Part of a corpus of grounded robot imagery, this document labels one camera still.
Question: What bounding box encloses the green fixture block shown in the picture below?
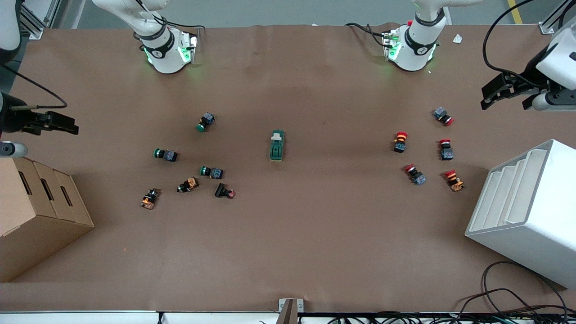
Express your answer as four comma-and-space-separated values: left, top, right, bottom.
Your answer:
269, 130, 286, 162

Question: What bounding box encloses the black right arm base cable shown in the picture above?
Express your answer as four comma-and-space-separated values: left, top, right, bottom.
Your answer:
134, 0, 207, 35

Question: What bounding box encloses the brown table cover sheet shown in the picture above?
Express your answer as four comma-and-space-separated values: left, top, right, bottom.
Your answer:
0, 23, 576, 314

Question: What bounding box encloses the black cable bundle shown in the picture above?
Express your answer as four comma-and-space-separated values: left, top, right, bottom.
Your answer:
328, 288, 576, 324

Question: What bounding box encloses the red button black collar blue body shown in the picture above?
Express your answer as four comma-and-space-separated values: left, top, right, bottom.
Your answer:
403, 164, 427, 186

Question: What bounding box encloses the black left arm gripper cable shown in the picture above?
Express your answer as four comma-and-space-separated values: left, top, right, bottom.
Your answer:
482, 0, 540, 76

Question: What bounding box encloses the black right arm gripper cable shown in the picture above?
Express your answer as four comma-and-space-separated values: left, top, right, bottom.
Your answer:
0, 64, 68, 110

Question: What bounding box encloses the black arm base cable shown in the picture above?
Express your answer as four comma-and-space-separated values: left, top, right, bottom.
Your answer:
345, 22, 393, 48
134, 0, 207, 35

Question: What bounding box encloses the metal table edge bracket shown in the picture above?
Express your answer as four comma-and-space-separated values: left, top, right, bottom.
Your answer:
278, 298, 305, 324

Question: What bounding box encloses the aluminium frame profile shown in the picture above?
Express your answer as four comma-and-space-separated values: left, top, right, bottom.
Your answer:
19, 0, 62, 40
539, 0, 576, 35

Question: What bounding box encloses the black left arm base cable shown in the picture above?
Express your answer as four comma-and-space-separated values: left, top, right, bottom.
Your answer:
345, 22, 393, 48

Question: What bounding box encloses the black arm gripper cable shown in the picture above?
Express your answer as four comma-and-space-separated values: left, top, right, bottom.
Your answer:
0, 64, 68, 110
482, 0, 540, 76

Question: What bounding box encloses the black looped cable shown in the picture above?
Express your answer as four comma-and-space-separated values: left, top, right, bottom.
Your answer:
481, 261, 570, 316

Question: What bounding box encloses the black pushbutton orange body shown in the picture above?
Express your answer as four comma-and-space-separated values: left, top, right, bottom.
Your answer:
140, 188, 161, 210
176, 177, 199, 194

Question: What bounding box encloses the red mushroom button orange body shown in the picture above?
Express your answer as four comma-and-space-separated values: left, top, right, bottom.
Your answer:
444, 169, 465, 193

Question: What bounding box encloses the white slotted storage box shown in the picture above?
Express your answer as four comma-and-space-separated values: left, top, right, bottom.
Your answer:
465, 139, 576, 290

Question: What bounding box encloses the white table edge rail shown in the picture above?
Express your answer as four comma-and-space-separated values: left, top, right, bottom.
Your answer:
0, 310, 280, 324

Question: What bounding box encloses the brown cardboard slotted box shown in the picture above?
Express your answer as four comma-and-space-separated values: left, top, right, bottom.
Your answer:
0, 156, 95, 284

